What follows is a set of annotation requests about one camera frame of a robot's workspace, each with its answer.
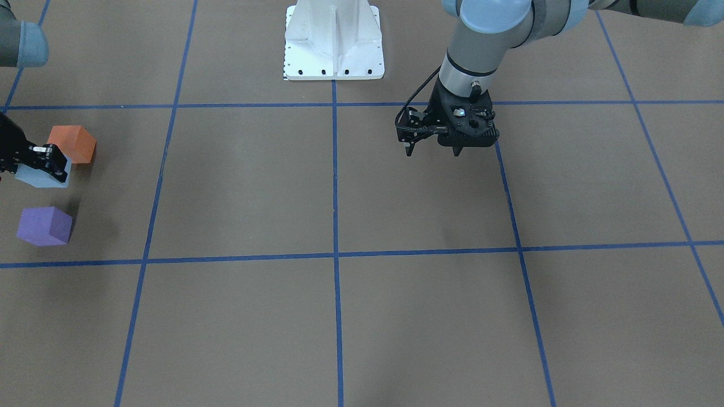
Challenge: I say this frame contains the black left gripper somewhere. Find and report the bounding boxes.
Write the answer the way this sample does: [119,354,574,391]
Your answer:
[404,78,500,157]

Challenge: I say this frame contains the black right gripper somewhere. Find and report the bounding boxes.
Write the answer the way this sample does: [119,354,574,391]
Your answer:
[1,113,69,183]

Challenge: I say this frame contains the light blue foam block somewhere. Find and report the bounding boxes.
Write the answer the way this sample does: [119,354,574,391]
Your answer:
[15,155,72,188]

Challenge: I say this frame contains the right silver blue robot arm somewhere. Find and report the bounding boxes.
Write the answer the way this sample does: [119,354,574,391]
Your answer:
[1,1,72,188]

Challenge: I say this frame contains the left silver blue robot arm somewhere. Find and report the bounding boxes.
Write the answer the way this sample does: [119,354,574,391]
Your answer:
[395,1,723,155]

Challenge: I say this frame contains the orange foam block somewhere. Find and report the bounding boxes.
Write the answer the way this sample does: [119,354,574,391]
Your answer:
[48,125,97,164]

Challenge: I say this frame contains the purple foam block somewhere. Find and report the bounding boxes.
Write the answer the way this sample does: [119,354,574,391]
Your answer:
[16,206,73,246]

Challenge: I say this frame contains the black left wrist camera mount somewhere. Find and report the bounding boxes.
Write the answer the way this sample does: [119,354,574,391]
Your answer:
[395,107,450,145]

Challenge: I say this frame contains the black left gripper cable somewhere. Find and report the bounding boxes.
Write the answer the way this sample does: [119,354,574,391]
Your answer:
[395,65,442,133]

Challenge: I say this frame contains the white pedestal column with base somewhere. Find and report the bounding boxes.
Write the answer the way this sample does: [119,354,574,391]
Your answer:
[283,1,385,81]

